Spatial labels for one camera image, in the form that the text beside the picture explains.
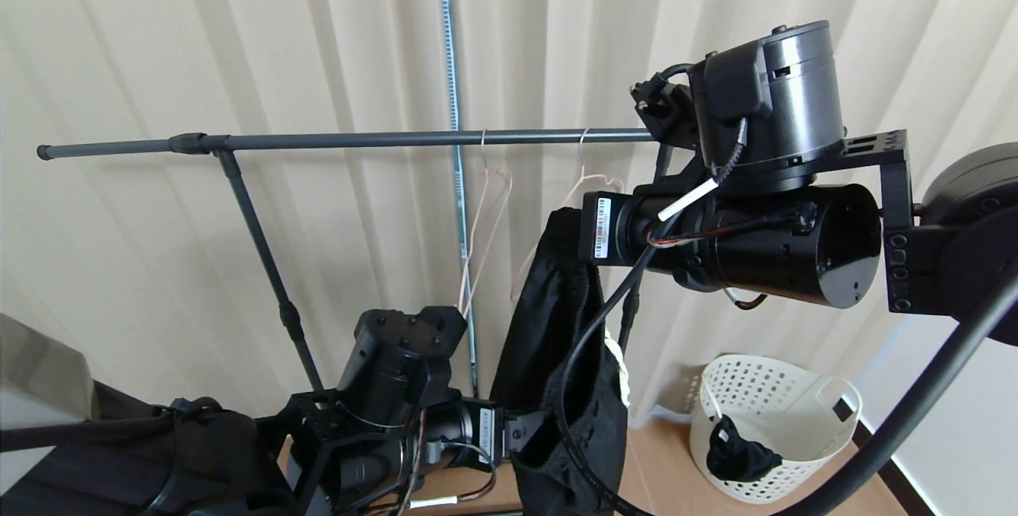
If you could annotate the beige curtain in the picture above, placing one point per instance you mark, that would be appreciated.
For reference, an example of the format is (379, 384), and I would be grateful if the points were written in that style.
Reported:
(238, 39)

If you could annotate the black garment with white label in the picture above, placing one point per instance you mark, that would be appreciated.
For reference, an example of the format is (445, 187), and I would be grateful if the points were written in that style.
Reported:
(736, 456)

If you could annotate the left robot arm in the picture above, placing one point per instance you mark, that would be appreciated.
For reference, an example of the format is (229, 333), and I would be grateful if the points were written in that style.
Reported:
(398, 373)

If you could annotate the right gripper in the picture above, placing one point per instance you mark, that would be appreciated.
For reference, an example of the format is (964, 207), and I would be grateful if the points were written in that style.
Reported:
(763, 254)

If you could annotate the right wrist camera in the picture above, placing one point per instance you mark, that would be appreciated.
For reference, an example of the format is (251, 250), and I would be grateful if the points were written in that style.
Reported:
(660, 114)

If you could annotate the pink clothes hanger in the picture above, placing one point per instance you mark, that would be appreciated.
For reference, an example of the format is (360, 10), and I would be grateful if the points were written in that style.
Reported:
(583, 158)
(483, 152)

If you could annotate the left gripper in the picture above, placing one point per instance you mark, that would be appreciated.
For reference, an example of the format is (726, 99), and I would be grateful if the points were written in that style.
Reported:
(461, 436)

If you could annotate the white laundry basket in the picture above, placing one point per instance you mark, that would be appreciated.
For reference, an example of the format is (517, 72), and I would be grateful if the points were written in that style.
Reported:
(763, 389)

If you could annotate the black clothes rack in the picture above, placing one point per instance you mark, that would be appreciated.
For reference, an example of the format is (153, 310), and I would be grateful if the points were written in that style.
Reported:
(318, 139)

